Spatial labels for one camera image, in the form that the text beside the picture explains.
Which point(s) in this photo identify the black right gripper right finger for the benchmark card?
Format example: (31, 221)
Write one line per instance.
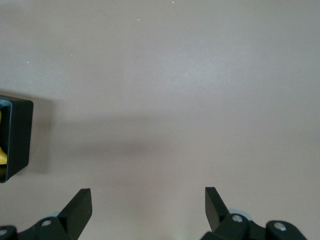
(215, 210)

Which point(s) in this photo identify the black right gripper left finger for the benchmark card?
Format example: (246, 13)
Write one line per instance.
(75, 212)

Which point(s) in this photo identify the yellow banana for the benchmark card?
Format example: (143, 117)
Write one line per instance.
(2, 157)

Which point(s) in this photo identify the black rectangular plastic box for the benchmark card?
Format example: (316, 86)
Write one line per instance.
(20, 135)

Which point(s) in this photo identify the brown table mat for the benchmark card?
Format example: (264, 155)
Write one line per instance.
(160, 75)

